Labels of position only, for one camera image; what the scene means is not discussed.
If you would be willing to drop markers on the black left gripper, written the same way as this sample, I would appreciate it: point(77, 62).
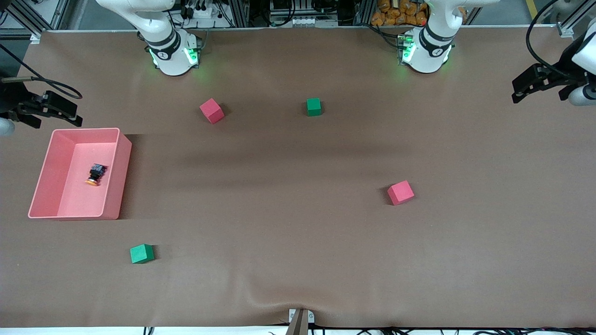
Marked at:
point(563, 64)

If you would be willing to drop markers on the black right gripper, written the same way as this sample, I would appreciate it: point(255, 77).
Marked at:
point(15, 98)

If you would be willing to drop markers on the orange capped black button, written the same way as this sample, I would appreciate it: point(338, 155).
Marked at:
point(96, 173)

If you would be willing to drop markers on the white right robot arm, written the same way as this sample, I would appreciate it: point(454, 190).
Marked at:
point(172, 60)

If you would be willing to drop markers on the pink plastic bin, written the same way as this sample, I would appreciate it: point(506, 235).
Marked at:
point(51, 186)

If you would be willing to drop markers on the pink foam cube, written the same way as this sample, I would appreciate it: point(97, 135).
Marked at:
point(400, 192)
point(212, 110)

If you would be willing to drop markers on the orange snack packs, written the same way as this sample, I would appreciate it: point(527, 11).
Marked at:
point(396, 13)

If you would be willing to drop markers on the green foam cube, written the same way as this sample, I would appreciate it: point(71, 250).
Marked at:
point(141, 254)
point(314, 107)

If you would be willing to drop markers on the white power strip with plugs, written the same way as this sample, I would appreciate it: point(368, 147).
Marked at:
point(205, 13)

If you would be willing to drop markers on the brown table cover cloth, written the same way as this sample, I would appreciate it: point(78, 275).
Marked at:
point(298, 256)

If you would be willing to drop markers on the grey metal table clamp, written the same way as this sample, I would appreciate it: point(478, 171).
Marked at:
point(309, 317)

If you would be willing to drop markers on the silver corner bracket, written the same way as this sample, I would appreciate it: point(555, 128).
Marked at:
point(565, 30)
point(36, 37)

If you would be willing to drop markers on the aluminium frame post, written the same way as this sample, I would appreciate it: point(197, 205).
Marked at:
point(240, 13)
point(364, 11)

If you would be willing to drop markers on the brown camera mount pole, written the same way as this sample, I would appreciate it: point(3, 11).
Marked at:
point(296, 325)

